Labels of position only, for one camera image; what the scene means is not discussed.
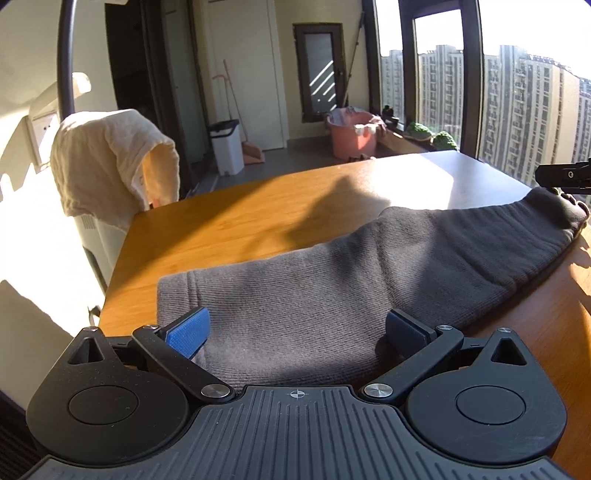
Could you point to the black window frame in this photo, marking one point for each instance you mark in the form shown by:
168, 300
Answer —
472, 69

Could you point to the purple grey cloth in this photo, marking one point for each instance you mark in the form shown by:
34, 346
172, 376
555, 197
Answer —
346, 115

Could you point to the white air purifier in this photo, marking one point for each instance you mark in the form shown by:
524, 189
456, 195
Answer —
104, 249

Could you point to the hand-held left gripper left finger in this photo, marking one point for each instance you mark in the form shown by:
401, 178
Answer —
189, 334

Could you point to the apartment buildings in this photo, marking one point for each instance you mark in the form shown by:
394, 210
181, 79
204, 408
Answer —
521, 106

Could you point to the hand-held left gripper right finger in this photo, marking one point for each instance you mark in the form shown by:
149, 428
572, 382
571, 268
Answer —
406, 334

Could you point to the white knitted items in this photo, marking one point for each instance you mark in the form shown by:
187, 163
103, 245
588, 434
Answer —
365, 130

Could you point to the white trash bin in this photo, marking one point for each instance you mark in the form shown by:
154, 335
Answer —
226, 152

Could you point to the pink plastic bucket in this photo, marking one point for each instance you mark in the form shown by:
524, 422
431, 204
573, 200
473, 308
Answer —
351, 145

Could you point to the white wall panel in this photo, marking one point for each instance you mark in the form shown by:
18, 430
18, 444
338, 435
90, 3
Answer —
44, 134

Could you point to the white door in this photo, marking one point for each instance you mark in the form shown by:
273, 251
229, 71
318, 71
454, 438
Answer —
249, 69

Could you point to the dark framed glass door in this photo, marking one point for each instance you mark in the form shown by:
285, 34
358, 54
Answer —
318, 69

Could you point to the white wall fixture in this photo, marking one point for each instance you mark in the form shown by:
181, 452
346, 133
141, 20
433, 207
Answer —
81, 83

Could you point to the broom with pink dustpan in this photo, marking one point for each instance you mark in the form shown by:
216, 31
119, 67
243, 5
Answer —
253, 154

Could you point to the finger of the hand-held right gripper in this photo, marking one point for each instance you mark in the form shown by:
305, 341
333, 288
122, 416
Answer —
563, 175

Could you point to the small black object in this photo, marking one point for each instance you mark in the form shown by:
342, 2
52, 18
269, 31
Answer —
390, 117

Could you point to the black curved pole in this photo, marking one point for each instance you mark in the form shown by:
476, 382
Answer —
66, 55

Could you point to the dark grey knit garment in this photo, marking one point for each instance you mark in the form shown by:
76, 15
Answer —
323, 300

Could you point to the cream cloth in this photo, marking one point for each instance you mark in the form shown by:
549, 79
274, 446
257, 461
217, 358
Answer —
101, 161

